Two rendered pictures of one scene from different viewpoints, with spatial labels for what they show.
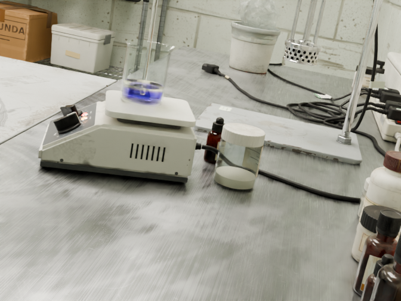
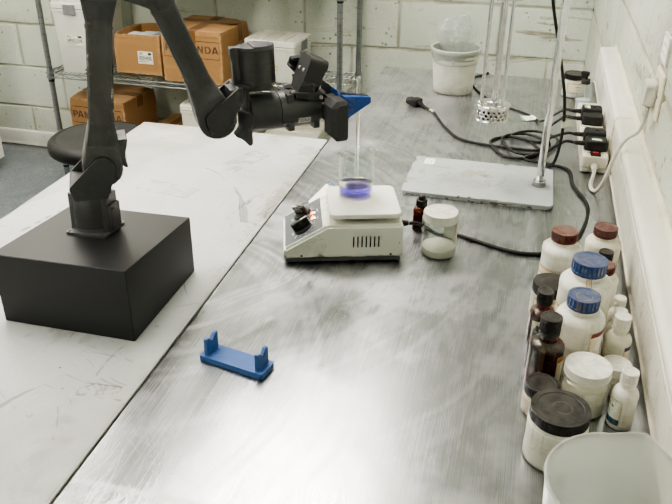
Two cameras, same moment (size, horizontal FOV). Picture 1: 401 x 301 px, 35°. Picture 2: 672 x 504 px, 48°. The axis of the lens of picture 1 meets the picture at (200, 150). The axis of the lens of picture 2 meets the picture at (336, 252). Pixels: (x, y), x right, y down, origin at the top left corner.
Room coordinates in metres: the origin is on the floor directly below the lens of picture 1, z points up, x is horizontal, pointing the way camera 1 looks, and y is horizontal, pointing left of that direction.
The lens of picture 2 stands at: (-0.33, -0.01, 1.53)
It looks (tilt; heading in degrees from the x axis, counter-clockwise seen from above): 28 degrees down; 7
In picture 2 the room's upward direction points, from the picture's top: 1 degrees clockwise
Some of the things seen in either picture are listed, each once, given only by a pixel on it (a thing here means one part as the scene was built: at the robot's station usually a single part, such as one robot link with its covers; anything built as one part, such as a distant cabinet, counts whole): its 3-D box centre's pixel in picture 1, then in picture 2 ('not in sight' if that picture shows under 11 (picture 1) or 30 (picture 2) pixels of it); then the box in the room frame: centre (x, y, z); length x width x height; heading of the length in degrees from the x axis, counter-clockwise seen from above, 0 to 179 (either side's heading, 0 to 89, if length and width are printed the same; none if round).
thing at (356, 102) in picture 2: not in sight; (354, 104); (0.83, 0.10, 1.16); 0.07 x 0.04 x 0.06; 119
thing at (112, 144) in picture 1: (126, 135); (347, 224); (0.85, 0.11, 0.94); 0.22 x 0.13 x 0.08; 100
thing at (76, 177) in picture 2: not in sight; (92, 171); (0.67, 0.47, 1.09); 0.09 x 0.07 x 0.06; 24
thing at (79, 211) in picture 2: not in sight; (95, 210); (0.66, 0.47, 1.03); 0.07 x 0.07 x 0.06; 83
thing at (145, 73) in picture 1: (147, 74); (357, 175); (0.86, 0.09, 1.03); 0.07 x 0.06 x 0.08; 116
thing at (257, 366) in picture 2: not in sight; (236, 353); (0.48, 0.22, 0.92); 0.10 x 0.03 x 0.04; 71
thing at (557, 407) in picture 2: not in sight; (556, 431); (0.36, -0.19, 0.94); 0.07 x 0.07 x 0.07
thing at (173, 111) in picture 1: (148, 107); (362, 201); (0.85, 0.08, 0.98); 0.12 x 0.12 x 0.01; 10
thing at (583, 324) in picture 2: not in sight; (577, 331); (0.54, -0.24, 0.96); 0.06 x 0.06 x 0.11
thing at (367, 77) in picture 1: (364, 78); (573, 84); (1.83, -0.43, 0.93); 0.06 x 0.06 x 0.06
